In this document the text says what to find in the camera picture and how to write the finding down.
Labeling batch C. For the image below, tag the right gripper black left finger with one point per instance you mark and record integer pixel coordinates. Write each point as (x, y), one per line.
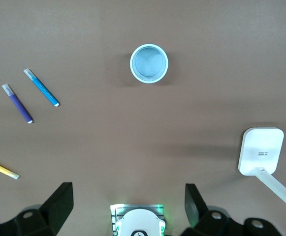
(49, 216)

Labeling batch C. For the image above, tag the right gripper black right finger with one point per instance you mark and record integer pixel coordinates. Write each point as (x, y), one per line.
(199, 218)

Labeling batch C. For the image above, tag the blue marker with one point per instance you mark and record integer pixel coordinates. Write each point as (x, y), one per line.
(43, 88)

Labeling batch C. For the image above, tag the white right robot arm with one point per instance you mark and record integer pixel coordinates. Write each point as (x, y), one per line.
(140, 221)

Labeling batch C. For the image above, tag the white desk lamp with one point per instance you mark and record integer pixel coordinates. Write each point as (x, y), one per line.
(261, 150)

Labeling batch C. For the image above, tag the purple marker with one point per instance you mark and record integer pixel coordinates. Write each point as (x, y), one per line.
(18, 104)

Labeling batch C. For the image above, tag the translucent blue cup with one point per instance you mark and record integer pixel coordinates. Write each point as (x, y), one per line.
(149, 64)

